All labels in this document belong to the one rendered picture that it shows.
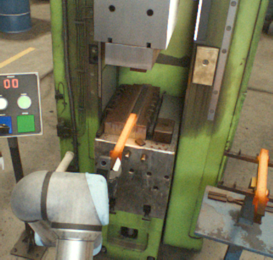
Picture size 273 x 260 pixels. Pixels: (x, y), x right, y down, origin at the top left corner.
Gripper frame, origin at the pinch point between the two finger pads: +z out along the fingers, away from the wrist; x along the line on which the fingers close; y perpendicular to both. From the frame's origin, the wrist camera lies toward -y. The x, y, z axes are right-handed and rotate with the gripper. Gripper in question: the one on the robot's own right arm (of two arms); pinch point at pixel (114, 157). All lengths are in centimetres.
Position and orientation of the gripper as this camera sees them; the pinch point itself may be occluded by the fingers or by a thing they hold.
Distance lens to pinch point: 129.6
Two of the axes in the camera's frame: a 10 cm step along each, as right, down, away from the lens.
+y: -0.6, 8.4, 5.4
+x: 9.8, 1.6, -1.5
